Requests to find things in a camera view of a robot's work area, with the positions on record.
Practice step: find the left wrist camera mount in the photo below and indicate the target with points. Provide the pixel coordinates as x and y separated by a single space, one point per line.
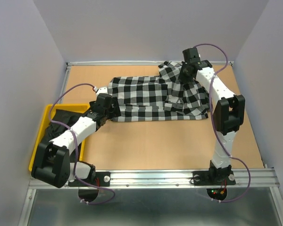
101 90

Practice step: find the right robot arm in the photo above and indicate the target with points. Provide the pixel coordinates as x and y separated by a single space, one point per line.
227 115

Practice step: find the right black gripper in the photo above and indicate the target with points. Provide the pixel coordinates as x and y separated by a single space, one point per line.
183 78

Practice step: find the black white checkered shirt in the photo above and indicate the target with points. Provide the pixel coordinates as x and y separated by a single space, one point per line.
159 98

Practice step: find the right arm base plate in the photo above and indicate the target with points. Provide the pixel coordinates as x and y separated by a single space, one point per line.
203 178

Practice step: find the aluminium front rail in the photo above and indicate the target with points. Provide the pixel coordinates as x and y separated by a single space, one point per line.
165 179

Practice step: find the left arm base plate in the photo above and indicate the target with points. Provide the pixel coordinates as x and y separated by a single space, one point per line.
101 178

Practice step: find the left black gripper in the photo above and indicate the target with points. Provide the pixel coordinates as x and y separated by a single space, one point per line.
114 112

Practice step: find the yellow plastic bin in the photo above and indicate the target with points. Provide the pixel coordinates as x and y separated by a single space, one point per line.
78 108

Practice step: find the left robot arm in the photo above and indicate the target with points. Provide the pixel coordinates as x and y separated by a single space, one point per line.
57 161

